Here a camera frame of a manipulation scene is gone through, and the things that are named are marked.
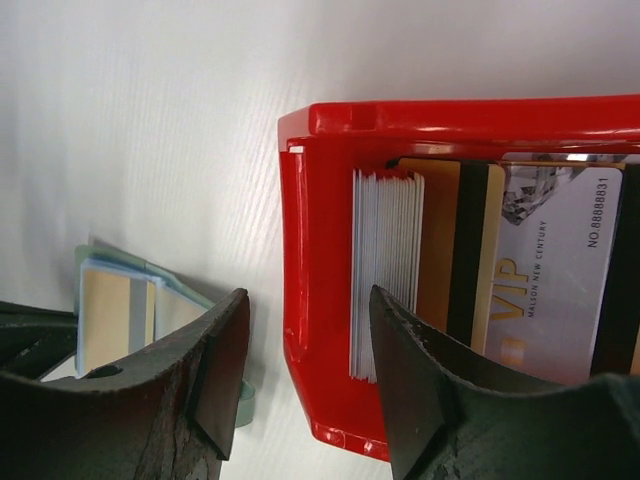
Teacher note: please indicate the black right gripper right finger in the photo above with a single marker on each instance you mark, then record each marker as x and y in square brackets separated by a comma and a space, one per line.
[450, 413]

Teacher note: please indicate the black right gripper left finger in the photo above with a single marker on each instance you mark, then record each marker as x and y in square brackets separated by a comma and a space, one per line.
[167, 411]

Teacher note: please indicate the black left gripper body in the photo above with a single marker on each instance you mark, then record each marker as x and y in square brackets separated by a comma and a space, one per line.
[35, 341]

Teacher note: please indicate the green leather card holder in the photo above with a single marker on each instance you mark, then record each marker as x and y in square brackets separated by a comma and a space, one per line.
[141, 327]

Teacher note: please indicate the red plastic card tray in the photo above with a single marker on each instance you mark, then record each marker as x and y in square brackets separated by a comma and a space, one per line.
[320, 145]

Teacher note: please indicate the silver VIP card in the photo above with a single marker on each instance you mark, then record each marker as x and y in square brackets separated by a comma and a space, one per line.
[558, 222]

